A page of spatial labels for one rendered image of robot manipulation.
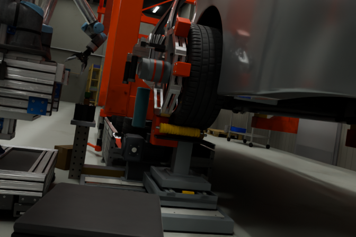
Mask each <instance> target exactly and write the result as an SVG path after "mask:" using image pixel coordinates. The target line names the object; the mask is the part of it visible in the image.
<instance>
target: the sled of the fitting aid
mask: <svg viewBox="0 0 356 237"><path fill-rule="evenodd" d="M143 184H144V186H145V188H146V189H147V191H148V193H149V194H157V195H158V196H159V198H160V203H161V205H165V206H179V207H194V208H208V209H216V206H217V199H218V196H217V195H216V194H214V193H213V192H212V191H203V190H191V189H179V188H167V187H161V186H160V184H159V183H158V182H157V180H156V179H155V178H154V177H153V175H152V174H151V173H150V172H144V175H143Z"/></svg>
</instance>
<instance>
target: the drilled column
mask: <svg viewBox="0 0 356 237"><path fill-rule="evenodd" d="M89 130H90V127H87V126H80V125H77V126H76V130H75V136H74V143H73V150H72V157H71V161H70V168H69V175H68V179H79V180H80V176H81V169H82V164H84V162H85V155H86V148H87V142H88V135H89Z"/></svg>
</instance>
